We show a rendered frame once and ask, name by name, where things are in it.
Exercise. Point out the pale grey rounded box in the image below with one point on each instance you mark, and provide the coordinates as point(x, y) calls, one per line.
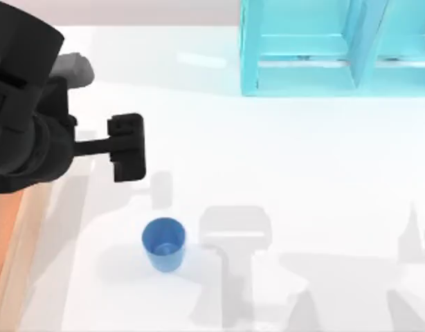
point(74, 71)

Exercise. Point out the blue cup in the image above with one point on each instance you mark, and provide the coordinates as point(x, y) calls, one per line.
point(164, 243)

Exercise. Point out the shallow salmon-coloured box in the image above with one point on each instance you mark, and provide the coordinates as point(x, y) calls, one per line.
point(11, 256)

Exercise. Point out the light blue rack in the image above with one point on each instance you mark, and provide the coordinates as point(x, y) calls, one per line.
point(302, 52)

